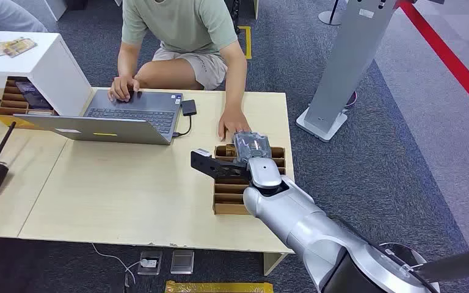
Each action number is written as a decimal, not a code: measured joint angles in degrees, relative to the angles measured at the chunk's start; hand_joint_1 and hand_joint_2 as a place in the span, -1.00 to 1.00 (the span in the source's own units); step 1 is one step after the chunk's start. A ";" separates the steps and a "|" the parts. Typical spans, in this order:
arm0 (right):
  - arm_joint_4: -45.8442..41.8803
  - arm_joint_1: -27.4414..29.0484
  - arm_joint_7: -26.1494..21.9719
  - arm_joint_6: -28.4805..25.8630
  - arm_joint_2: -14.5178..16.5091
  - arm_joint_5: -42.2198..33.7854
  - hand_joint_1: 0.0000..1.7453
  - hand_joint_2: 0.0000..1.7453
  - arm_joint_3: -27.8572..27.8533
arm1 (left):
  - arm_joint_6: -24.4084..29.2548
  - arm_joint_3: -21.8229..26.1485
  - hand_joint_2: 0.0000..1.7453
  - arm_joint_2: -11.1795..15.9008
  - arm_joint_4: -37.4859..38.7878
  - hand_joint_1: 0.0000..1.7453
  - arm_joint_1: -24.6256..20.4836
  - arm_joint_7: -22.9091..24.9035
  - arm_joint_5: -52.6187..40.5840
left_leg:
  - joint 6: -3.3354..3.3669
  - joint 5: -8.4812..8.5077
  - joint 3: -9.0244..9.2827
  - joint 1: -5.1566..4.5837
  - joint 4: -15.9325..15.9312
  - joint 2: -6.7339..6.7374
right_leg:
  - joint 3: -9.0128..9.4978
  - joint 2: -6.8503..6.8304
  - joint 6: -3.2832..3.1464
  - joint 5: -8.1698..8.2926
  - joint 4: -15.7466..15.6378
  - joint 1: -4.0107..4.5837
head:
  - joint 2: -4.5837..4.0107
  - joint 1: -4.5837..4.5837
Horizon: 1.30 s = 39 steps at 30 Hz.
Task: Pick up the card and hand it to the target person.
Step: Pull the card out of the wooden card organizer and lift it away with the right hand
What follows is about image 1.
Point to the person's right hand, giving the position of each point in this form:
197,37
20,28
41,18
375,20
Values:
122,88

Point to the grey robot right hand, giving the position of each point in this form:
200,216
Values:
263,174

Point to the person's left hand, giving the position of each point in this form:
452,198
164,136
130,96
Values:
231,121

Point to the person's right forearm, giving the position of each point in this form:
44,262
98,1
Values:
128,60

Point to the person's left forearm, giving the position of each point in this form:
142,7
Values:
234,77

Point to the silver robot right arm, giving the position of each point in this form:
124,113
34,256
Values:
299,226

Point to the large slotted cardboard card holder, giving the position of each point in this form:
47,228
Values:
230,194

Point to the dark card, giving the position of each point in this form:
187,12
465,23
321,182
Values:
33,95

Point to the small slotted cardboard card holder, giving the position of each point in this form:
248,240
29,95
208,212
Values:
12,105

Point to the yellow patterned card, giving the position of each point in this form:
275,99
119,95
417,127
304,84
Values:
14,47

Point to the person in grey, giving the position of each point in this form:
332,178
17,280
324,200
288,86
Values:
4,16

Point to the grey laptop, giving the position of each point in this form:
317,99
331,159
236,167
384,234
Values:
137,113

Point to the black usb hub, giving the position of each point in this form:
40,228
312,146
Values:
189,107

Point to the white box stand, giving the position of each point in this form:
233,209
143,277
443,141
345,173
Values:
52,68

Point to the yellow floor tape mark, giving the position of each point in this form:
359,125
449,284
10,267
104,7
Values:
247,42

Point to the wooden table leg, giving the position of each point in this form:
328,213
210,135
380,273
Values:
273,263

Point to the yellow paper sheet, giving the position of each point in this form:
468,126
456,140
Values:
14,121

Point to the closed metal floor socket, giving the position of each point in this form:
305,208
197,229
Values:
182,262

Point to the gold patterned strip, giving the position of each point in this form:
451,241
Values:
218,287

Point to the grey kiosk stand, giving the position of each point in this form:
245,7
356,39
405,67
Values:
347,60

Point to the round metal stand base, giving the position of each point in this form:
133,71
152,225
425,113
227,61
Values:
329,17

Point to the floor socket with plug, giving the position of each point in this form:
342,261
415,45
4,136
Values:
150,263

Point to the dark grey rod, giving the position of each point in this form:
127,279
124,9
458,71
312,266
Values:
457,265

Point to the red floor tape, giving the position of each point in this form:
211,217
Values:
453,60

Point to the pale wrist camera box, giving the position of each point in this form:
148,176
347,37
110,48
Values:
203,152

